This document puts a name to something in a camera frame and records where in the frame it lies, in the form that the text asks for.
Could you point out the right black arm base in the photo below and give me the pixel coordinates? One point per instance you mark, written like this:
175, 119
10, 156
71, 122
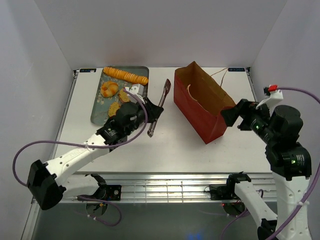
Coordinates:
221, 192

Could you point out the sliced bread piece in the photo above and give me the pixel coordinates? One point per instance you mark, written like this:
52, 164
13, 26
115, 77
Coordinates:
123, 97
113, 108

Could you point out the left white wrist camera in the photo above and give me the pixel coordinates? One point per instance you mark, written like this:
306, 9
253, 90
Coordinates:
136, 90

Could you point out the round striped bun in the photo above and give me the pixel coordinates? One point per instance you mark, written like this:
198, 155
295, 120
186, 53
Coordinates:
109, 89

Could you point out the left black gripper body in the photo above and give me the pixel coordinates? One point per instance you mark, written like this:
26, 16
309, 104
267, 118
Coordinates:
141, 117

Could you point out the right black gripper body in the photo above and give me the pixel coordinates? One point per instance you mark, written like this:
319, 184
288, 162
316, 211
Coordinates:
256, 118

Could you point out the metal serving tongs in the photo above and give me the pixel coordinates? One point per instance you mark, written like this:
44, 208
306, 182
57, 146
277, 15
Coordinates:
166, 90

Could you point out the aluminium frame rail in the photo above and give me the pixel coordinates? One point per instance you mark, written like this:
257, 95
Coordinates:
138, 188

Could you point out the long orange baguette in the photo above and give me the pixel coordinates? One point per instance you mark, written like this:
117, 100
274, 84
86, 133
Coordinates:
125, 76

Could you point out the floral metal tray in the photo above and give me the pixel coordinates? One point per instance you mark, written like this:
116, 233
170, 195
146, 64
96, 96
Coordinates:
101, 105

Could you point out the red paper bag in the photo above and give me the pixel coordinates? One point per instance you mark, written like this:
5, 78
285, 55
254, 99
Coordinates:
201, 100

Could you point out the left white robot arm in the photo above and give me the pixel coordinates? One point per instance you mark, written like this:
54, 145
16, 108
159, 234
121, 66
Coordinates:
51, 181

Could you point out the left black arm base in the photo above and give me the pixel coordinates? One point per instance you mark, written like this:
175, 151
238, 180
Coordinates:
110, 192

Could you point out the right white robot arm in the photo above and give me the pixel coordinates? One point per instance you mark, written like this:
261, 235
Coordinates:
291, 168

